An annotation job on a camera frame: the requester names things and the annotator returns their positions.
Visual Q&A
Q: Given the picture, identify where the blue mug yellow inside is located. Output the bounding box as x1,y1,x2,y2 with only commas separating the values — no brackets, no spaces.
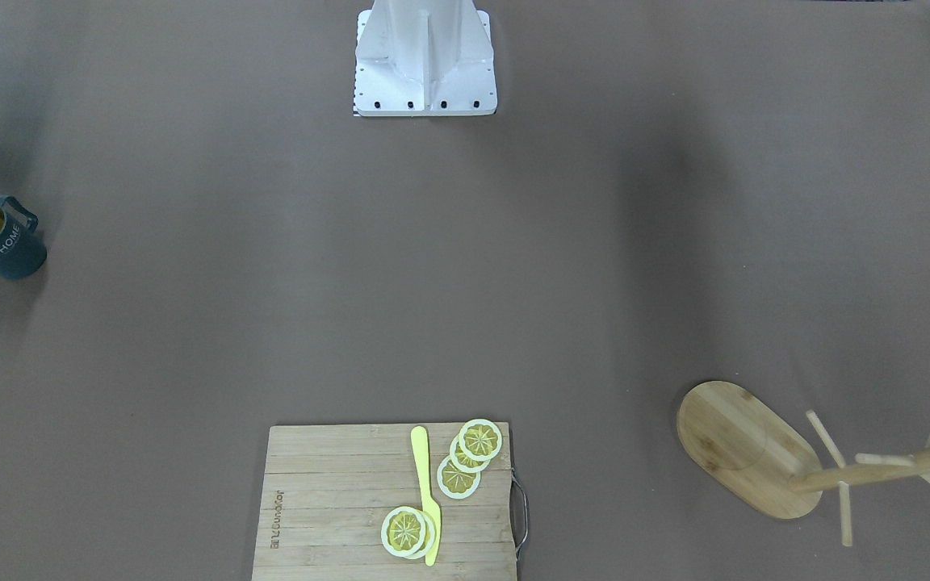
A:
0,195,47,280

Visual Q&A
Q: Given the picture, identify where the wooden mug tree rack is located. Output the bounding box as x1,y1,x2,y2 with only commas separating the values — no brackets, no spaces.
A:
677,376,930,548

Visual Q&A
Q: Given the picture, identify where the bamboo cutting board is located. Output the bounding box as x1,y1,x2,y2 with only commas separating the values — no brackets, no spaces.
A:
252,420,526,580

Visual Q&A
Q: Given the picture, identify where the yellow plastic knife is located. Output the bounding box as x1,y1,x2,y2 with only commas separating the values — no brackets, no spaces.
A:
410,425,442,566

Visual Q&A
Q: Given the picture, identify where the lemon slice on knife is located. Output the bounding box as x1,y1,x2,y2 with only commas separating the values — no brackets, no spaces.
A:
380,505,425,558

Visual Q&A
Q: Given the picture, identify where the lemon slice row middle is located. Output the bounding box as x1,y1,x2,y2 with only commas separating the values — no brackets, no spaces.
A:
449,435,493,474

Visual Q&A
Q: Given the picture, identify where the lemon slice row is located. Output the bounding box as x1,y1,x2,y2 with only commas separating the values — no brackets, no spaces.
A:
449,435,493,474
458,418,505,462

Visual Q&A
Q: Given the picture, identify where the lemon slice under top one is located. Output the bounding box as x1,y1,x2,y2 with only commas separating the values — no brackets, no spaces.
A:
405,511,437,560

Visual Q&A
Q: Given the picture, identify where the lemon slice row outer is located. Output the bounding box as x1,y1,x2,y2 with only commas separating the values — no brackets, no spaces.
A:
458,418,505,462

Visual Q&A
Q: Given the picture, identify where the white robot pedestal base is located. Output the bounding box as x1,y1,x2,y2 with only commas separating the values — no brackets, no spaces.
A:
352,1,498,118

